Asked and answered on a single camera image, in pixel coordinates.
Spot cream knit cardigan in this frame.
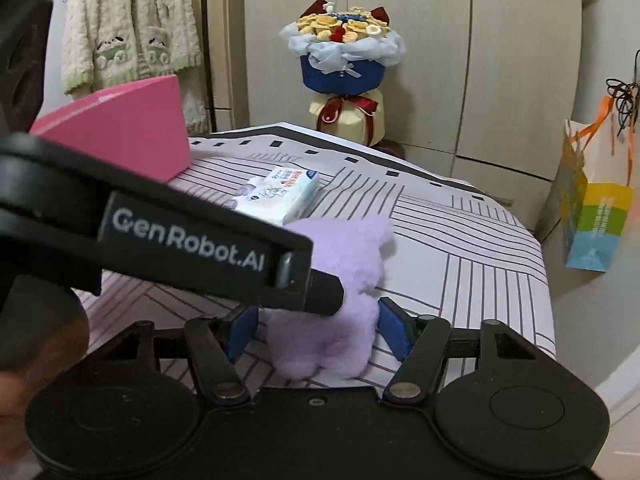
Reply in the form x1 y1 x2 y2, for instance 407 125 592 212
61 0 204 99

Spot small purple bottle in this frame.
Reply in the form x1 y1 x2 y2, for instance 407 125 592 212
222 176 267 211

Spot pink cardboard box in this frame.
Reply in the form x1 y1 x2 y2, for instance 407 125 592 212
30 74 193 184

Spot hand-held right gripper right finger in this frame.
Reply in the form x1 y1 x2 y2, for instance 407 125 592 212
377 297 540 407

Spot person's left hand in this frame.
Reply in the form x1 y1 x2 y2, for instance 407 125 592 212
0 372 39 462

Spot colourful gift bag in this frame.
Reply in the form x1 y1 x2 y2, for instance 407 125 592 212
559 94 637 274

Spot white tissue pack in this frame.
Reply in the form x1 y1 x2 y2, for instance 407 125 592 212
233 166 321 226

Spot purple plush toy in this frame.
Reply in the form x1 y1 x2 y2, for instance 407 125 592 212
266 215 397 379

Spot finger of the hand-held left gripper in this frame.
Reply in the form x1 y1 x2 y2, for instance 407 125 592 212
304 268 347 318

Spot yellow flower bouquet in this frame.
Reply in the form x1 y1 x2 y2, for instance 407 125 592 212
278 0 407 148

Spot beige wardrobe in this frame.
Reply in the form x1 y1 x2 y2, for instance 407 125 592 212
242 0 583 182

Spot dark stool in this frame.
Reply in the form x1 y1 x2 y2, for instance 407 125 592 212
372 139 410 162

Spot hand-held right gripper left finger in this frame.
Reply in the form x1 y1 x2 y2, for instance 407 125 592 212
95 304 261 407

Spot black hanging cords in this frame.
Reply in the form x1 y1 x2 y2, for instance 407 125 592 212
604 49 640 137

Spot cream fuzzy pants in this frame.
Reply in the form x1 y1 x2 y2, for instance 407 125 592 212
179 65 212 134

